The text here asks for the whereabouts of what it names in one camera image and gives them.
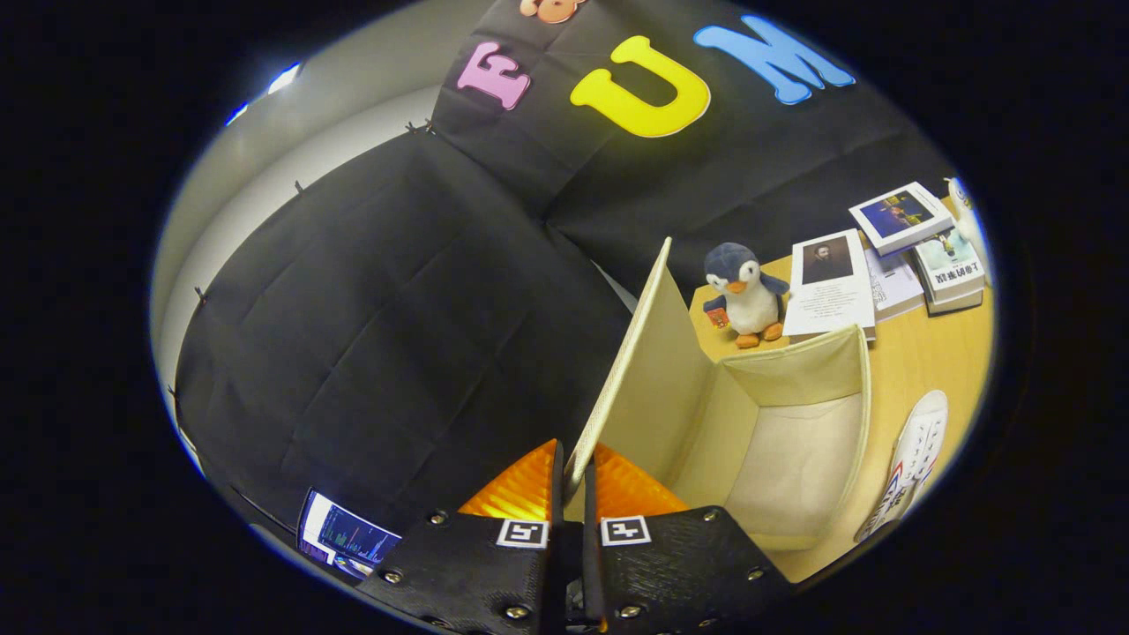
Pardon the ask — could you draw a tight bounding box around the thin white text booklet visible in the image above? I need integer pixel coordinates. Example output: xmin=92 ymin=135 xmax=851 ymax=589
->
xmin=864 ymin=247 xmax=925 ymax=323

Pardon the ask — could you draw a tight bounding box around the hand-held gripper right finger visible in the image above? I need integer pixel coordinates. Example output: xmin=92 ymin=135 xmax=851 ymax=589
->
xmin=582 ymin=443 xmax=792 ymax=635

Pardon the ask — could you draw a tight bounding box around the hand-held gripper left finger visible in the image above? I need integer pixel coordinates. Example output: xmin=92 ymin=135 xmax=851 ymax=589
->
xmin=357 ymin=438 xmax=565 ymax=635

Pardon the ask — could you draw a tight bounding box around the navy and white penguin plush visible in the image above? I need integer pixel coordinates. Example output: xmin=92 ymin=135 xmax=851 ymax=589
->
xmin=703 ymin=243 xmax=791 ymax=349

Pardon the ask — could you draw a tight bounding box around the beige fabric storage box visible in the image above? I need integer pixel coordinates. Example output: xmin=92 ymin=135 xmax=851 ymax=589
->
xmin=564 ymin=236 xmax=874 ymax=585

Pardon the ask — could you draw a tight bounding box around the thick book with pale cover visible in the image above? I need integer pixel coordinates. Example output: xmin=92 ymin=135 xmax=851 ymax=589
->
xmin=913 ymin=228 xmax=986 ymax=305

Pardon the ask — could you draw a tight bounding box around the white canvas shoe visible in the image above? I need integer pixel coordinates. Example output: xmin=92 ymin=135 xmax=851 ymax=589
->
xmin=854 ymin=390 xmax=950 ymax=543

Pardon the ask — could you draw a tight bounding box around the white duck plush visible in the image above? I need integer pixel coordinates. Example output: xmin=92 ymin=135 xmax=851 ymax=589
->
xmin=946 ymin=176 xmax=989 ymax=265

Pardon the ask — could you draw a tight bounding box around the computer monitor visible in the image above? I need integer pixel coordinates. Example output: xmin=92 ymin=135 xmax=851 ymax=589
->
xmin=297 ymin=488 xmax=402 ymax=570

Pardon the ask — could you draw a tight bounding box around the thick white book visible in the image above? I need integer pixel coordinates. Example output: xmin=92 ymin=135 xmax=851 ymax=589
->
xmin=926 ymin=287 xmax=984 ymax=316

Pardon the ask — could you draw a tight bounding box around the book with portrait cover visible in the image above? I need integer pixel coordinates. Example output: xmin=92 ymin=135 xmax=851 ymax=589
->
xmin=783 ymin=229 xmax=878 ymax=343

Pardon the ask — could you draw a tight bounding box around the book with blue picture cover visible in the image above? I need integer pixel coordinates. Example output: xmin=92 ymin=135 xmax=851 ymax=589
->
xmin=849 ymin=182 xmax=955 ymax=257

